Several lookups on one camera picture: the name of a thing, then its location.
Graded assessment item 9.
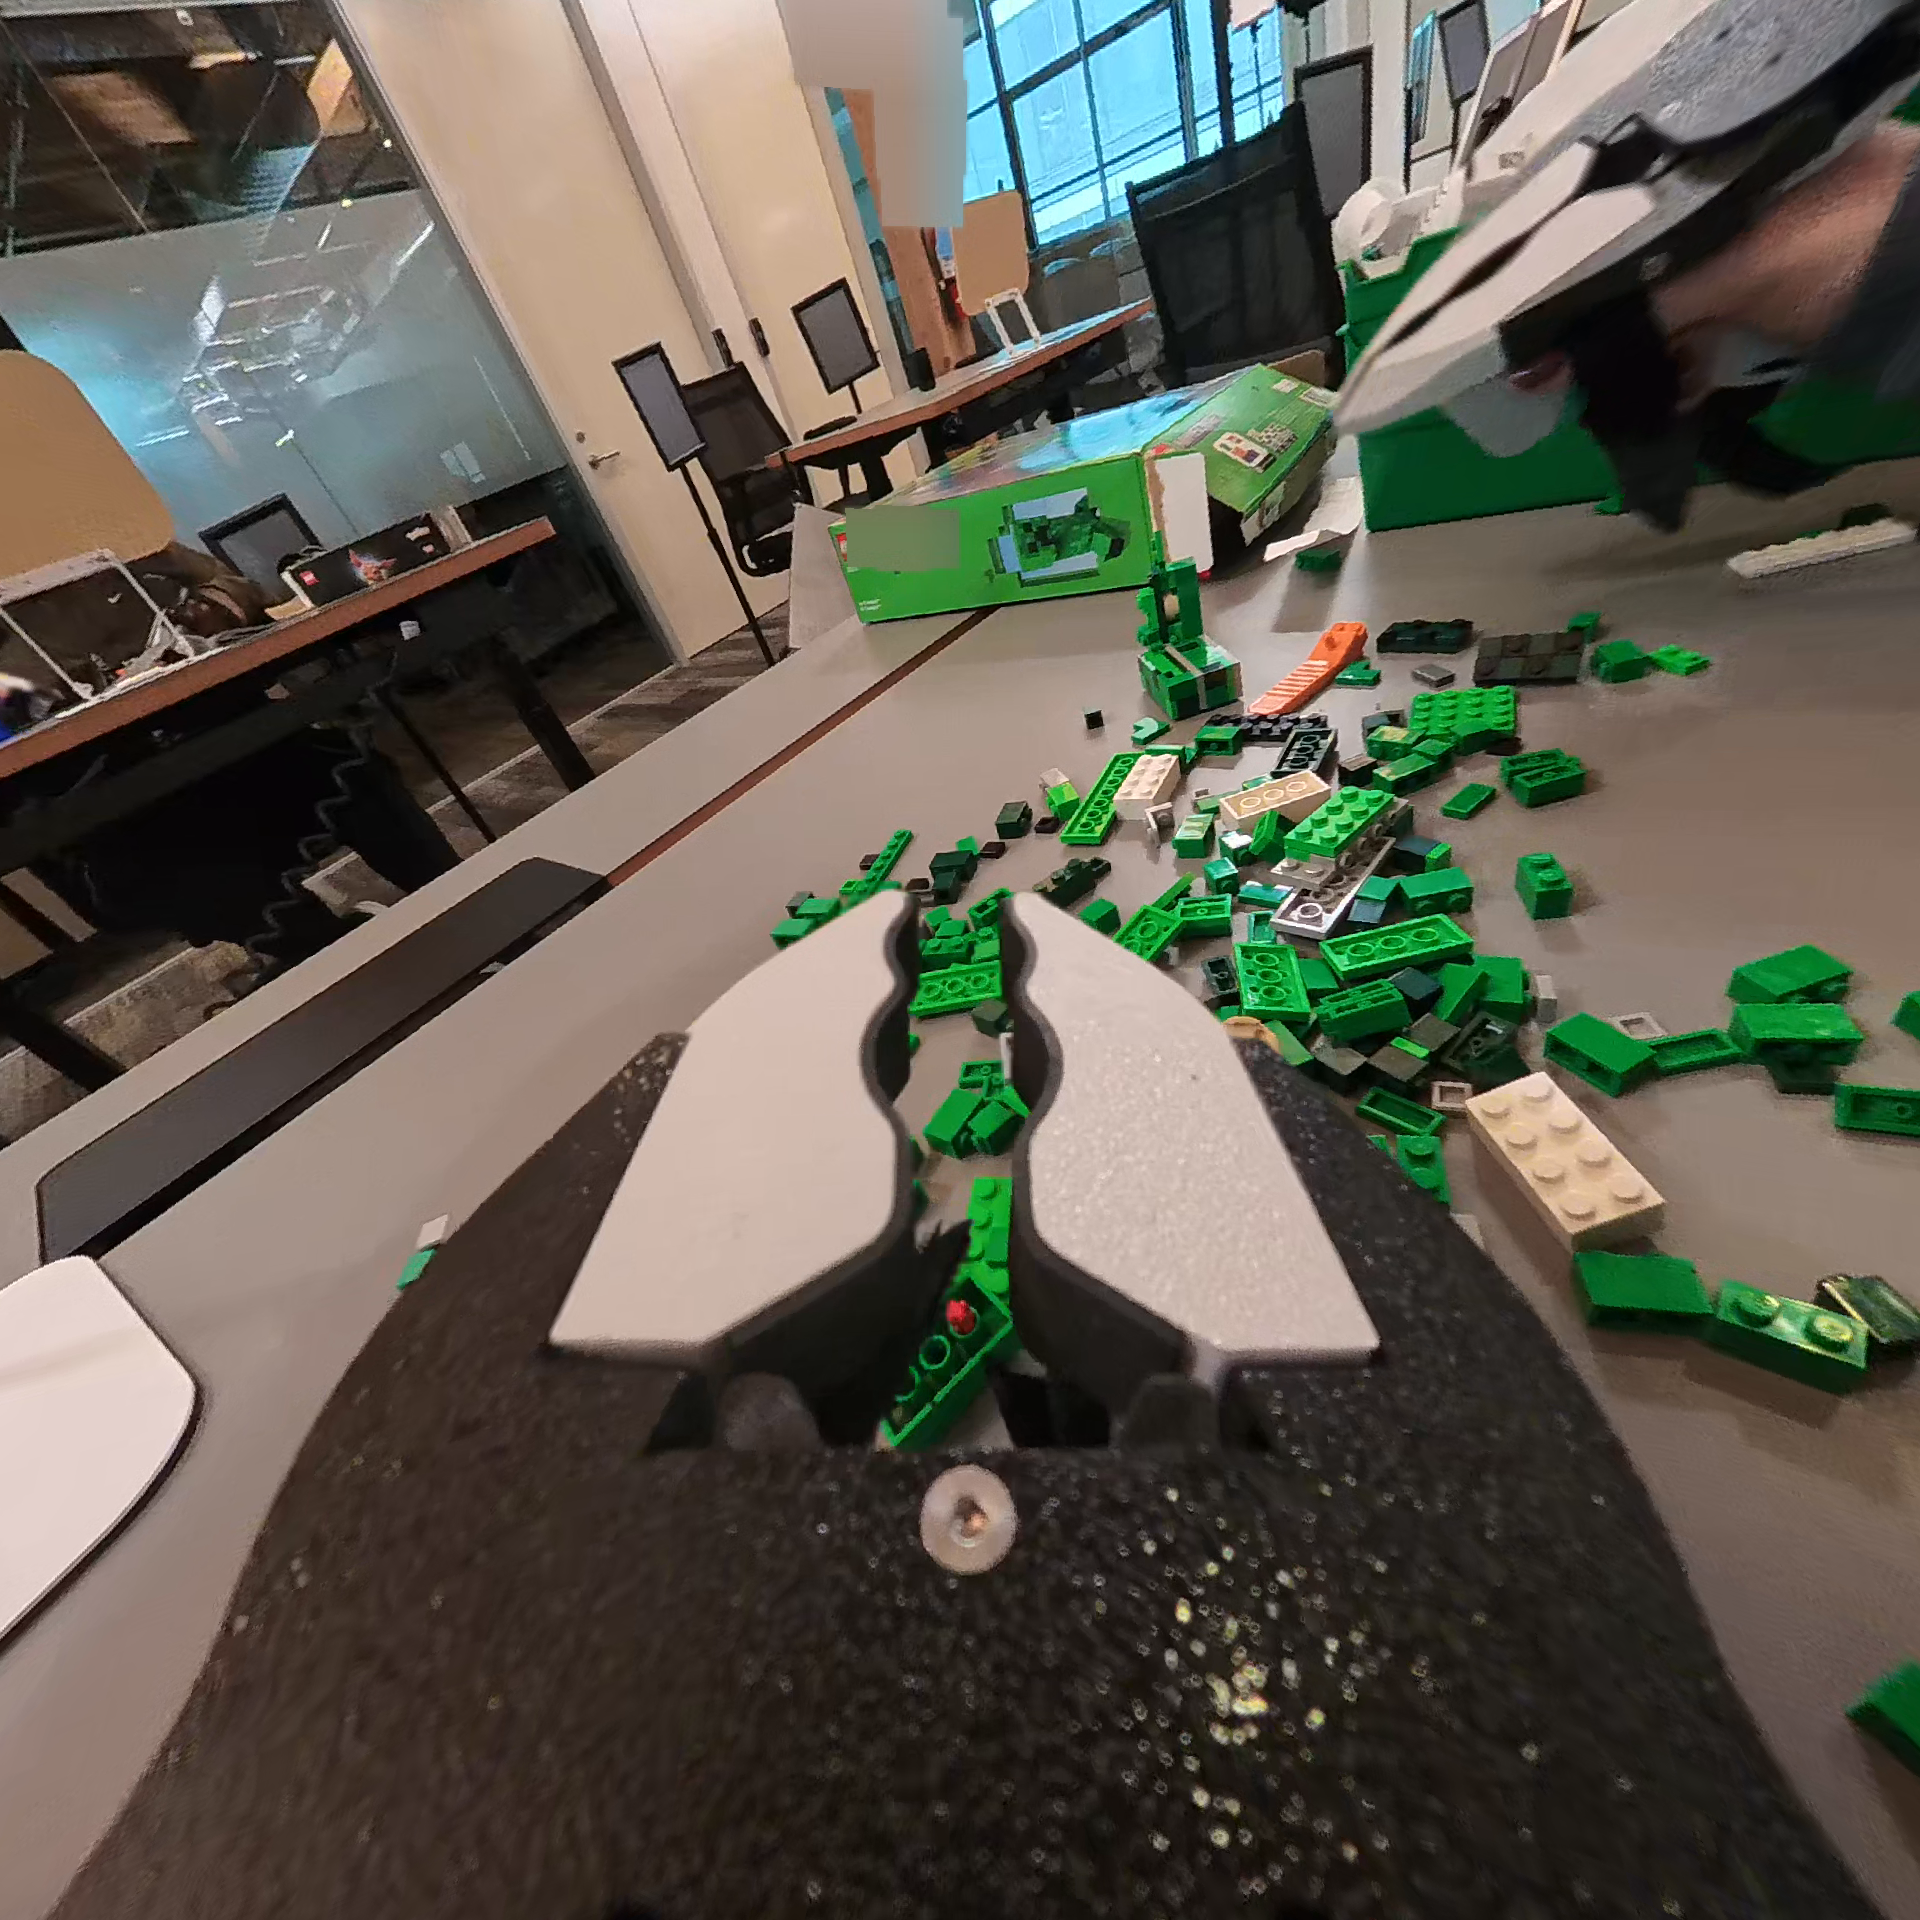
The black screen on stand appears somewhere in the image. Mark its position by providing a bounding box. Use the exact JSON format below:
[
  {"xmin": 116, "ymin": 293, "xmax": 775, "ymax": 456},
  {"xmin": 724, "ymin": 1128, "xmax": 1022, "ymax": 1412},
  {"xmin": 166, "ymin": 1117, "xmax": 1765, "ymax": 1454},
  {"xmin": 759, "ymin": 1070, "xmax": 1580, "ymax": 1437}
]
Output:
[{"xmin": 611, "ymin": 342, "xmax": 779, "ymax": 670}]

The white paper sheet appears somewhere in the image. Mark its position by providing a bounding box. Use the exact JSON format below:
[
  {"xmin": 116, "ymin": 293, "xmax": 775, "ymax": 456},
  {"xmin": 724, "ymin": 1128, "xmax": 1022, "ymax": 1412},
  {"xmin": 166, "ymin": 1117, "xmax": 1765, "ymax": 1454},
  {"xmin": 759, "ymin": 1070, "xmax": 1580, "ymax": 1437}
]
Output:
[{"xmin": 1261, "ymin": 479, "xmax": 1368, "ymax": 564}]

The orange brick separator tool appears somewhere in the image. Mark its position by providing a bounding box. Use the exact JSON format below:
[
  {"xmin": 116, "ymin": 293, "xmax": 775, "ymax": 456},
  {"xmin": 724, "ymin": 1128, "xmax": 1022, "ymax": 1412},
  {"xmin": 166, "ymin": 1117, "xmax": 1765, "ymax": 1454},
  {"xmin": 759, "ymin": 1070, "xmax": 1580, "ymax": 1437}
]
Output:
[{"xmin": 1247, "ymin": 621, "xmax": 1372, "ymax": 720}]

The long wooden office desk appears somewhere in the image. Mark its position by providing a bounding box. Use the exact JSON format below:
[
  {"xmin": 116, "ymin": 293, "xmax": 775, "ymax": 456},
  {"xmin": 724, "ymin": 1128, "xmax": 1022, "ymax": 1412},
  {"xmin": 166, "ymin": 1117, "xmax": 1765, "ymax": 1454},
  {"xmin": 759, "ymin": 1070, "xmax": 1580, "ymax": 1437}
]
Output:
[{"xmin": 772, "ymin": 300, "xmax": 1156, "ymax": 495}]

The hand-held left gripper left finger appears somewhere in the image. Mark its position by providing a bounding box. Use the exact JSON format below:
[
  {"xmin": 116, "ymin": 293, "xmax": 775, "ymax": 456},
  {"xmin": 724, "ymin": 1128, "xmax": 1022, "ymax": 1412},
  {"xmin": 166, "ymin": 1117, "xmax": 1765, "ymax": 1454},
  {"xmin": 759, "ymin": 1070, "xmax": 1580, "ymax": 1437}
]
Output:
[{"xmin": 547, "ymin": 888, "xmax": 924, "ymax": 1374}]

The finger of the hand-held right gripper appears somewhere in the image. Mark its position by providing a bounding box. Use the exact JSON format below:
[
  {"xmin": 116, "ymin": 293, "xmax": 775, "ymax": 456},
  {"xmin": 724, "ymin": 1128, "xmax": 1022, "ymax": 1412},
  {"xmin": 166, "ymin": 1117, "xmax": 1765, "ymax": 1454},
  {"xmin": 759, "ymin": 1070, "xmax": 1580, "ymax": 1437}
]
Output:
[
  {"xmin": 1332, "ymin": 181, "xmax": 1689, "ymax": 451},
  {"xmin": 1401, "ymin": 133, "xmax": 1614, "ymax": 300}
]

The white flat device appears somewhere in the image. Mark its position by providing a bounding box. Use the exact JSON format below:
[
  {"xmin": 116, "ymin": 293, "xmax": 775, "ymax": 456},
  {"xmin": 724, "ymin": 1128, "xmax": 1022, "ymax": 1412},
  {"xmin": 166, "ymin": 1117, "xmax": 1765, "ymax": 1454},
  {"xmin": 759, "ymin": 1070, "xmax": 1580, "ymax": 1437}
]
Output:
[{"xmin": 0, "ymin": 1258, "xmax": 199, "ymax": 1644}]

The black laptop with stickers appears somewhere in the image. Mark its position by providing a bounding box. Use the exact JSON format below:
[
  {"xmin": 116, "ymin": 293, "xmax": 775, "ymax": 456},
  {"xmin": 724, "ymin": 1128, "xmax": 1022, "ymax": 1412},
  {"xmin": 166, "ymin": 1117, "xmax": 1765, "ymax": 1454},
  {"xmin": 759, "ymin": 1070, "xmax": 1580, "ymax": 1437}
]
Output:
[{"xmin": 270, "ymin": 510, "xmax": 449, "ymax": 610}]

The green plastic storage bin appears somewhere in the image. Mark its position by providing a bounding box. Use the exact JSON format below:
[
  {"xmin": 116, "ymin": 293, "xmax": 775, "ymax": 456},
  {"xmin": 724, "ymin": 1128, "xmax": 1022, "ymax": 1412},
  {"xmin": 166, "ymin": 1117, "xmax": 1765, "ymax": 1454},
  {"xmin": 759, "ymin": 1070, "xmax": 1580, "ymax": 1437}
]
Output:
[{"xmin": 1337, "ymin": 224, "xmax": 1920, "ymax": 537}]

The white chunky toy brick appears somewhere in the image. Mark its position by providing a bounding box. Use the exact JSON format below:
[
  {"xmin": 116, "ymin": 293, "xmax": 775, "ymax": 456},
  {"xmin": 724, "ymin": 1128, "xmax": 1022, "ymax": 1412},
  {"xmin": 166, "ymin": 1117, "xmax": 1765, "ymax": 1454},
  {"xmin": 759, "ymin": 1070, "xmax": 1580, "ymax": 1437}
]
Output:
[{"xmin": 1464, "ymin": 1070, "xmax": 1669, "ymax": 1254}]

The built green brick figure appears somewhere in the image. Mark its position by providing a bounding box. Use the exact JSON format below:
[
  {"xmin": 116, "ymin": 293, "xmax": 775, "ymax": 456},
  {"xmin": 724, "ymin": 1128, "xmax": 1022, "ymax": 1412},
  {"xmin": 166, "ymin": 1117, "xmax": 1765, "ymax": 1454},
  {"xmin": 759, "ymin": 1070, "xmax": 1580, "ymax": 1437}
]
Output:
[{"xmin": 1135, "ymin": 560, "xmax": 1247, "ymax": 720}]

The white long flat plate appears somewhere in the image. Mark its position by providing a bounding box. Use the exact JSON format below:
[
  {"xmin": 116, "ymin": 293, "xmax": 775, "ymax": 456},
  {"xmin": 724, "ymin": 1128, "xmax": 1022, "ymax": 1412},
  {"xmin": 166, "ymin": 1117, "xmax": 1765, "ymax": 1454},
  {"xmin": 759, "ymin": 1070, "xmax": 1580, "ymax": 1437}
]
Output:
[{"xmin": 1725, "ymin": 516, "xmax": 1920, "ymax": 579}]

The black desk cable flap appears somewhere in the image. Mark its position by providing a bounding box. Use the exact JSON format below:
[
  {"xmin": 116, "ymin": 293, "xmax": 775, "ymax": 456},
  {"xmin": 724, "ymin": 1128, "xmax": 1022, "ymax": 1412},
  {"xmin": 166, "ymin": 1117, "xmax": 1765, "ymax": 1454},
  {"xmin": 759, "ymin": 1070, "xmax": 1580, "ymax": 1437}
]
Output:
[{"xmin": 34, "ymin": 858, "xmax": 611, "ymax": 1261}]

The pile of green toy bricks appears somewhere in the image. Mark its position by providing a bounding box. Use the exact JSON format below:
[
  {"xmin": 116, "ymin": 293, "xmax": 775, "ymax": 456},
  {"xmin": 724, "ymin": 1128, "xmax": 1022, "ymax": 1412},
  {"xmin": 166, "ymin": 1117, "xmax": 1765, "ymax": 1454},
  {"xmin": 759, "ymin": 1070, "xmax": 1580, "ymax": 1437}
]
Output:
[{"xmin": 772, "ymin": 608, "xmax": 1920, "ymax": 1449}]

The black mesh office chair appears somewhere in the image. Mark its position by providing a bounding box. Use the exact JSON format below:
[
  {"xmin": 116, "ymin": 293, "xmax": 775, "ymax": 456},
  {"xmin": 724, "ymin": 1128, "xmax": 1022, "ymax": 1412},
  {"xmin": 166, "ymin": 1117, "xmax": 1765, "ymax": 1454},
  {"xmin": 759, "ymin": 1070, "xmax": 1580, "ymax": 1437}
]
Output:
[{"xmin": 1128, "ymin": 106, "xmax": 1345, "ymax": 392}]

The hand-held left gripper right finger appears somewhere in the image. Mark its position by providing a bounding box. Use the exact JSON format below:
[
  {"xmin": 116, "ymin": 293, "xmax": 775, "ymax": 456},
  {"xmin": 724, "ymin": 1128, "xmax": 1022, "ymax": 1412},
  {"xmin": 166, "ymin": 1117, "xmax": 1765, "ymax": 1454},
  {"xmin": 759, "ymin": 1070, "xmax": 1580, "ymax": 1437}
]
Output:
[{"xmin": 997, "ymin": 893, "xmax": 1380, "ymax": 1388}]

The grey studded plate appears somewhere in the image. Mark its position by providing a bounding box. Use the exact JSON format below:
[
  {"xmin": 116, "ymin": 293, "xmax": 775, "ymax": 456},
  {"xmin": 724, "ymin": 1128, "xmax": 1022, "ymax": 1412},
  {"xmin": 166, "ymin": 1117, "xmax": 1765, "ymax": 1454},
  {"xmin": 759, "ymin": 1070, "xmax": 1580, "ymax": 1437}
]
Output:
[{"xmin": 1273, "ymin": 855, "xmax": 1403, "ymax": 943}]

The black computer monitor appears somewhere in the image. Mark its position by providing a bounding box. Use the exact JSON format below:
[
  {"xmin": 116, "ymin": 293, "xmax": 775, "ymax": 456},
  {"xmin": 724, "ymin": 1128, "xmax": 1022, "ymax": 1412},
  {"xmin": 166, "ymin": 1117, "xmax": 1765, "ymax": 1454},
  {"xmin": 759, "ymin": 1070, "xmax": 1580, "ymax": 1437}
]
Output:
[{"xmin": 791, "ymin": 277, "xmax": 882, "ymax": 396}]

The person's right hand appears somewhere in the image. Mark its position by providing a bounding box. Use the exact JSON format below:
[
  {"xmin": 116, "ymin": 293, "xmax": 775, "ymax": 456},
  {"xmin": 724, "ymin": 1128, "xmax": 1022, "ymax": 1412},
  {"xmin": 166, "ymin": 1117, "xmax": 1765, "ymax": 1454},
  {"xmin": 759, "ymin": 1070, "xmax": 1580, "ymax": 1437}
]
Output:
[{"xmin": 1650, "ymin": 127, "xmax": 1891, "ymax": 392}]

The green cardboard toy box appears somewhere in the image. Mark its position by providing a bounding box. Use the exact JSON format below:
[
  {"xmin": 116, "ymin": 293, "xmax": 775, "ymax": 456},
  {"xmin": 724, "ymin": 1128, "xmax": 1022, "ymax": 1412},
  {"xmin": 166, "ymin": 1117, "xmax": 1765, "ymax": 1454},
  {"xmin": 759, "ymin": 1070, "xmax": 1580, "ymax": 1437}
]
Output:
[{"xmin": 828, "ymin": 364, "xmax": 1345, "ymax": 624}]

